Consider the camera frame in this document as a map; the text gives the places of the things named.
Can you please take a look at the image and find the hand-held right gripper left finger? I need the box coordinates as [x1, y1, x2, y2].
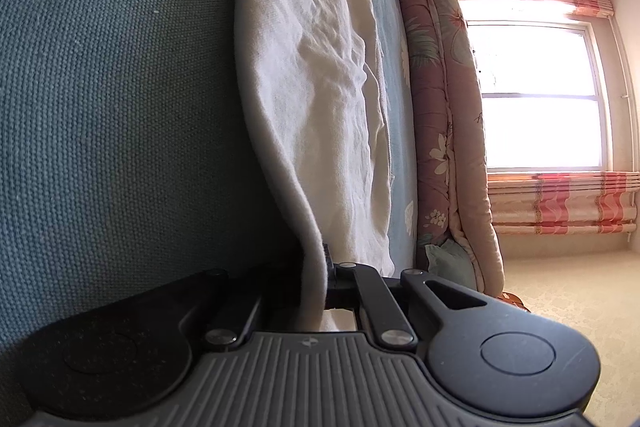
[177, 263, 307, 351]

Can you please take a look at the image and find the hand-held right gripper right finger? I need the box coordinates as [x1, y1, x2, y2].
[322, 243, 489, 353]

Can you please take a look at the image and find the white bear print sweatshirt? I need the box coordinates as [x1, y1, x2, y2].
[235, 0, 393, 333]

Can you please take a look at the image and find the green floral pillow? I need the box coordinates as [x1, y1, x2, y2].
[424, 239, 478, 293]

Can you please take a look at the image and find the wooden headboard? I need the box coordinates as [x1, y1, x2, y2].
[497, 289, 526, 310]

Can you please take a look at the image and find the folded pink floral quilt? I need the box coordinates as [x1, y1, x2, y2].
[377, 0, 506, 298]

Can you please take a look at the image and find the bed with blue floral sheet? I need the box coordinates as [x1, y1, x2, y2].
[0, 0, 418, 408]

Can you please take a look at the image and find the window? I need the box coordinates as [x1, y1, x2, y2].
[465, 19, 608, 172]

